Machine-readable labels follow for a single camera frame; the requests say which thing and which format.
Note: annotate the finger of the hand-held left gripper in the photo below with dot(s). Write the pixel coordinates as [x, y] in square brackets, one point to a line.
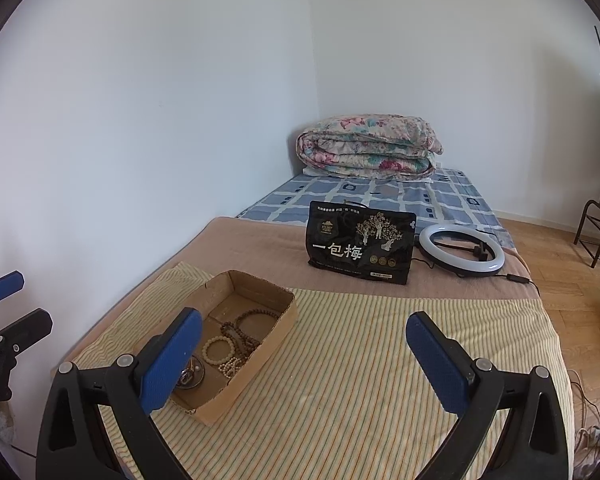
[30, 327]
[5, 285]

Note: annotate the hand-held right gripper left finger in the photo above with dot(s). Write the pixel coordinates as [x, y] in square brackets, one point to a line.
[172, 360]

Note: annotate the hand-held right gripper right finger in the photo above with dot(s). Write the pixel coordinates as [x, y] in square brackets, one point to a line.
[440, 365]

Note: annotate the cardboard box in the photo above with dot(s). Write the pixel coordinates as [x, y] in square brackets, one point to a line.
[260, 355]

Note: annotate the dark round metal ornament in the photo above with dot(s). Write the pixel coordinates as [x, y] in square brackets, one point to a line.
[190, 375]

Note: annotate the yellow striped cloth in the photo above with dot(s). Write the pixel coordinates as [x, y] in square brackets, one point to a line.
[355, 360]

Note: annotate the brown blanket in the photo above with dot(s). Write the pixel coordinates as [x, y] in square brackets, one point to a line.
[260, 250]

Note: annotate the black snack bag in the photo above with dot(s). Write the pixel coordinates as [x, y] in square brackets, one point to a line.
[360, 245]

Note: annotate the blue checked bed sheet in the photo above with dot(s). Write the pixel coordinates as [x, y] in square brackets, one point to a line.
[330, 192]

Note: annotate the black metal coat rack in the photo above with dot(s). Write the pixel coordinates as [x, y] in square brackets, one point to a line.
[591, 220]

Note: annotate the folded floral quilt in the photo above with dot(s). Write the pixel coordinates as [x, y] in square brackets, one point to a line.
[370, 145]

